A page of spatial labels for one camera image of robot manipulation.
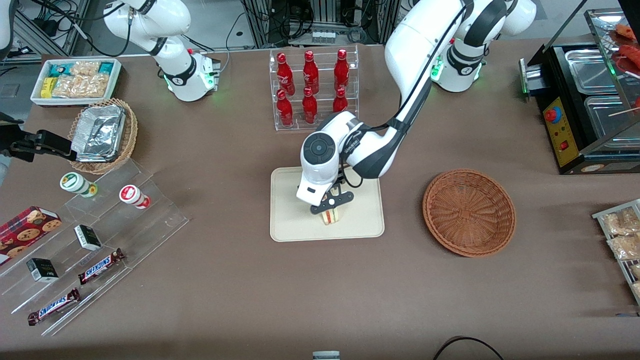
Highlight aluminium equipment rack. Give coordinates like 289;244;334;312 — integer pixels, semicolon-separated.
240;0;401;48

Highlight black table cable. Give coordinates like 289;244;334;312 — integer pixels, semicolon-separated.
432;336;503;360

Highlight grey wire snack tray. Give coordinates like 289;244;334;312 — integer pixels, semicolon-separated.
592;199;640;306

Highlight metal side frame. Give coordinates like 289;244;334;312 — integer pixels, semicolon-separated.
12;0;91;56

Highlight small clear cracker bag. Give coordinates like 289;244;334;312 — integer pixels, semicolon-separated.
70;61;101;77

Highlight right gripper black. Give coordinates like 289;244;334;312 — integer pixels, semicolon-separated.
0;113;77;162

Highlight black food warmer cabinet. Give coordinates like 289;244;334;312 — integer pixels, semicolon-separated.
520;7;640;175

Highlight green lid yogurt cup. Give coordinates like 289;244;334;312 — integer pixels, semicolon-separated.
60;172;98;198

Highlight beige plastic tray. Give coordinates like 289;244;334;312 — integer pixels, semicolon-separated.
270;163;385;243

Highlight silver foil packets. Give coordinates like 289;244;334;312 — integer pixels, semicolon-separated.
71;104;126;163

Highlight light tan wicker basket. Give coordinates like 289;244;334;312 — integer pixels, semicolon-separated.
67;98;138;175

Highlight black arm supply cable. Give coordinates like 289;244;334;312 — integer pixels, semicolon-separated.
30;0;151;57

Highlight clear acrylic stepped shelf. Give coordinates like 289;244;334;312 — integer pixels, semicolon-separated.
0;160;190;337

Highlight Snickers chocolate bar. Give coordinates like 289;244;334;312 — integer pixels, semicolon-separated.
77;248;126;285
27;288;81;326

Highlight white snack bin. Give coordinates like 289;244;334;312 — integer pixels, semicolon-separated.
30;57;122;107

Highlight clear acrylic bottle rack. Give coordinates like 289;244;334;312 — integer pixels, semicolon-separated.
269;45;360;132

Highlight brown wicker basket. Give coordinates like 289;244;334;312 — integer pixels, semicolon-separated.
422;169;516;258

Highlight red tartan cookie box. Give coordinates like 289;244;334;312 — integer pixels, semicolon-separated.
0;206;63;266

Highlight red lid yogurt cup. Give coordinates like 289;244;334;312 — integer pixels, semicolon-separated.
119;185;151;210

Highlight large clear cracker bag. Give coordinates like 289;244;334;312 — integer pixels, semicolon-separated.
51;74;111;99

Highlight steel warmer pan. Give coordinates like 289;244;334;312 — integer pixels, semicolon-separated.
565;48;621;96
584;95;640;151

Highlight small black box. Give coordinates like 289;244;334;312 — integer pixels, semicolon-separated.
26;258;59;283
74;224;102;251

